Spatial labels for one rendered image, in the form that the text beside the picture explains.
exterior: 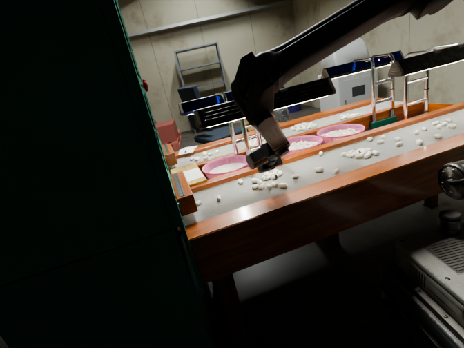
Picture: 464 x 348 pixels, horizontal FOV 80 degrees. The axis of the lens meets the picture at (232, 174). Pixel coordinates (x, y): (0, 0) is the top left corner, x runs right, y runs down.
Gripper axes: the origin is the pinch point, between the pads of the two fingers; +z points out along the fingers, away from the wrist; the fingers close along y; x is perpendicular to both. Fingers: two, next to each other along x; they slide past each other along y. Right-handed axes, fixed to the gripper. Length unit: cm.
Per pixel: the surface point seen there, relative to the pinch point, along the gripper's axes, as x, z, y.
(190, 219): 10.4, -0.9, 35.3
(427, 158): 21, -15, -58
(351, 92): -122, 179, -216
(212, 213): 10.7, -1.1, 26.6
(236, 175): -6.9, 16.6, 8.1
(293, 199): 18.7, -13.6, -0.6
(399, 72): -21, -11, -76
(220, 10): -513, 343, -179
